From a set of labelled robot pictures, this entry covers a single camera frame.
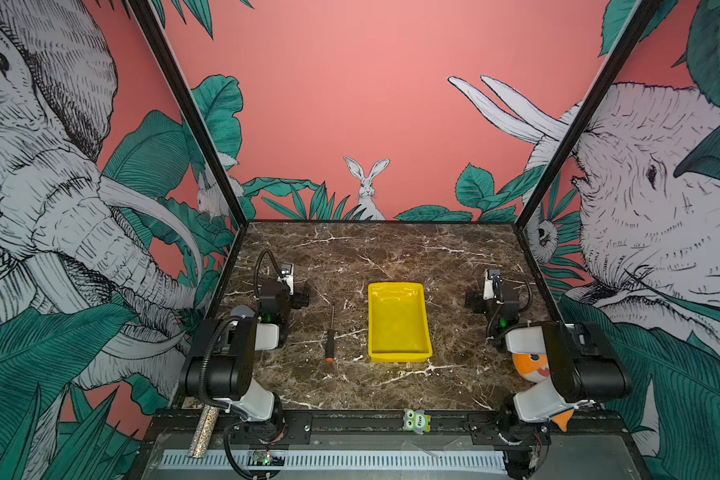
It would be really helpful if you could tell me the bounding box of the green owl eraser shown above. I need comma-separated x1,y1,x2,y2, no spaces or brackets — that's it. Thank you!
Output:
403,409,431,435

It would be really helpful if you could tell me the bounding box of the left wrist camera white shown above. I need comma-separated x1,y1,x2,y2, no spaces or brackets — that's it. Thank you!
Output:
279,263,294,295

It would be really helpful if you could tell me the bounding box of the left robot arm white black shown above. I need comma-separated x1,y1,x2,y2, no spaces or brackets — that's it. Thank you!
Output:
179,280,310,444

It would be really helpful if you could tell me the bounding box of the black aluminium frame rail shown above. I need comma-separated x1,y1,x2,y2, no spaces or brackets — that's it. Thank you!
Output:
144,409,627,447

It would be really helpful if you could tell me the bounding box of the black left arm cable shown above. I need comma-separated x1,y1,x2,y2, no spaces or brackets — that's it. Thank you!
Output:
253,248,283,301

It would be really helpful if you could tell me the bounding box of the white slotted cable duct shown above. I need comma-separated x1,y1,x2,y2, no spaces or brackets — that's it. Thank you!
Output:
157,449,509,473

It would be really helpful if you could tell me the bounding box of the glittery silver tube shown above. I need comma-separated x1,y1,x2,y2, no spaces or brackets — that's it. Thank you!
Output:
188,405,220,459

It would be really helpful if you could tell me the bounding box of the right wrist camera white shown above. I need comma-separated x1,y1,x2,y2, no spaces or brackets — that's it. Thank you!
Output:
482,269,503,301

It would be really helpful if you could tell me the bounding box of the orange plush toy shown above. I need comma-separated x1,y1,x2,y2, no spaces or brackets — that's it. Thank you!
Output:
512,353,575,432

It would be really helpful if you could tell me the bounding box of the yellow plastic bin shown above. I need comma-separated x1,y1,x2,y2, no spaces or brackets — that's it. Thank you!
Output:
368,282,433,363

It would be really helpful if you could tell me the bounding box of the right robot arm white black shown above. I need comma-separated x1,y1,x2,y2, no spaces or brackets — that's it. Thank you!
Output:
465,277,633,446

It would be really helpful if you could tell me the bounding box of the black orange screwdriver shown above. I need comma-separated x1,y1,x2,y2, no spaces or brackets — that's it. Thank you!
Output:
324,305,336,363

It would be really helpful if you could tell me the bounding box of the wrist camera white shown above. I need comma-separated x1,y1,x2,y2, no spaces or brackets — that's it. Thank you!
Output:
279,263,294,295
482,269,503,301

